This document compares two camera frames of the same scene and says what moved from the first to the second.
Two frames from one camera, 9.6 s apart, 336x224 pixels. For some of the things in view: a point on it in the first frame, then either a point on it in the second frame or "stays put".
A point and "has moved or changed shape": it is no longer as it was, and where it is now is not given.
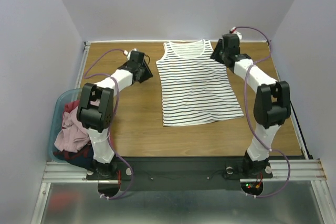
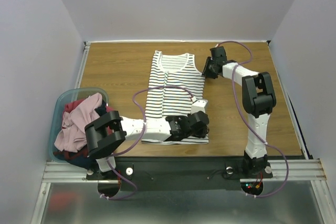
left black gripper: (149, 74) -> (201, 134)
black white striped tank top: (195, 90) has moved or changed shape
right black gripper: (219, 54) -> (206, 67)
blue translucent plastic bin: (56, 120) stays put
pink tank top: (73, 137) stays put
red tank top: (71, 106) stays put
